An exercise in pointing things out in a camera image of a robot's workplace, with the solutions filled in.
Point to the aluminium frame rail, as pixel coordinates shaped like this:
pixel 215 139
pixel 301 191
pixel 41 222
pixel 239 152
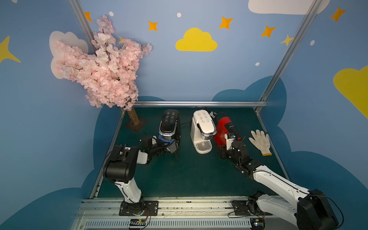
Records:
pixel 199 104

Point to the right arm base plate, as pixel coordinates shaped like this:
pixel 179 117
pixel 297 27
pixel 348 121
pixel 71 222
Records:
pixel 247 208

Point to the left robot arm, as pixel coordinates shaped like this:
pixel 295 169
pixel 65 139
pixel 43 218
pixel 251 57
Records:
pixel 120 165

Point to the blue microfibre cloth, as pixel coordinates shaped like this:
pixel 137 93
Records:
pixel 164 139

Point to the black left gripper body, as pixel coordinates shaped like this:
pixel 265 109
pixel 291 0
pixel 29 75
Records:
pixel 160 146

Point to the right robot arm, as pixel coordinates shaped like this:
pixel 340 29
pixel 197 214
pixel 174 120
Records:
pixel 304 208

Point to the black coffee machine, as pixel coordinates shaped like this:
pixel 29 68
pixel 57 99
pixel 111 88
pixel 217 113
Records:
pixel 170 129

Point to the white coffee machine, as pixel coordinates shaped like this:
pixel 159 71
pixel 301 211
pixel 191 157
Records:
pixel 203 130

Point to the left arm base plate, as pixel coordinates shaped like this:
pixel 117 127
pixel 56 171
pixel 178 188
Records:
pixel 141 208

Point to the red coffee machine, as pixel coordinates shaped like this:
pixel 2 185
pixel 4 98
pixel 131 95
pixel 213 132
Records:
pixel 226 130

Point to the pink cherry blossom tree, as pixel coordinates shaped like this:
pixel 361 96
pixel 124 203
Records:
pixel 109 74

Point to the white knit work glove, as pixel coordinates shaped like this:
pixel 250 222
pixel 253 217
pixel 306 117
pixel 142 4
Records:
pixel 261 141

